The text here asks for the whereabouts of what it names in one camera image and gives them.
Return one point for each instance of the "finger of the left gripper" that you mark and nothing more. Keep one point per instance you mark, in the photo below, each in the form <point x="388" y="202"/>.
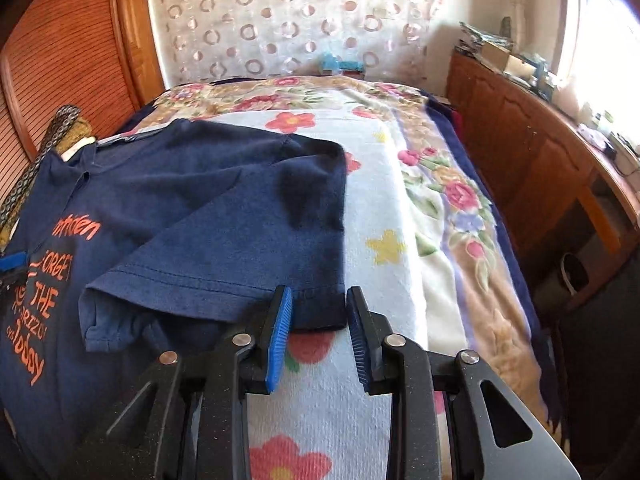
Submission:
<point x="13" y="262"/>

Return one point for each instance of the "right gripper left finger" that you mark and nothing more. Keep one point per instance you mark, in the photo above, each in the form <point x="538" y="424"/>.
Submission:
<point x="185" y="417"/>

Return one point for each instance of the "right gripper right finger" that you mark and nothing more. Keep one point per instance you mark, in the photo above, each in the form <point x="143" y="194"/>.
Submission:
<point x="448" y="411"/>

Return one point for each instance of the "navy blue printed t-shirt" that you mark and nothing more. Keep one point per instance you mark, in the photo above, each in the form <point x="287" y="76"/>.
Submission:
<point x="80" y="220"/>

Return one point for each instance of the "white flower-print bed sheet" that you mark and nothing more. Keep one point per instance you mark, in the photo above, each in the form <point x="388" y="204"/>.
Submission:
<point x="283" y="225"/>

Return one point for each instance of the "cream folded cloth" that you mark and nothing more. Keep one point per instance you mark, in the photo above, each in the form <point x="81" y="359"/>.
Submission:
<point x="77" y="146"/>

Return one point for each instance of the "yellow folded cloth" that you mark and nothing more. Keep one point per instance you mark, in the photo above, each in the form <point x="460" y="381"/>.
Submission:
<point x="70" y="135"/>

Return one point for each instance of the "floral quilt blanket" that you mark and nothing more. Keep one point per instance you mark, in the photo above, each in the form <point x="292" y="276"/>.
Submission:
<point x="423" y="238"/>

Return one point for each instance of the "wooden louvered wardrobe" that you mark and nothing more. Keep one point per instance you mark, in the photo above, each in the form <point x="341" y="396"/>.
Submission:
<point x="97" y="54"/>

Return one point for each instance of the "wooden sideboard cabinet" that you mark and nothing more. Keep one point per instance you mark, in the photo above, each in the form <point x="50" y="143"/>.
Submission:
<point x="573" y="220"/>

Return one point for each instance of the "circle-pattern sheer curtain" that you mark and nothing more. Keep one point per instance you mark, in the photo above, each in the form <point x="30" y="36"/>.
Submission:
<point x="210" y="40"/>

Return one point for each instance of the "blue tissue box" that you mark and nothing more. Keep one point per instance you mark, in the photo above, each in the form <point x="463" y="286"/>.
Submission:
<point x="332" y="65"/>

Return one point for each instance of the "cardboard box on cabinet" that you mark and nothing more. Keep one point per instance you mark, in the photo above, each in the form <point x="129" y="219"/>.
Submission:
<point x="503" y="61"/>

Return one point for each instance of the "stack of papers on cabinet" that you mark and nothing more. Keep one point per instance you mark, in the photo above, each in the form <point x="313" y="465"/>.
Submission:
<point x="472" y="40"/>

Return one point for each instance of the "window with wooden frame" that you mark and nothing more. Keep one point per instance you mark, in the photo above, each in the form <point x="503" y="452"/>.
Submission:
<point x="595" y="64"/>

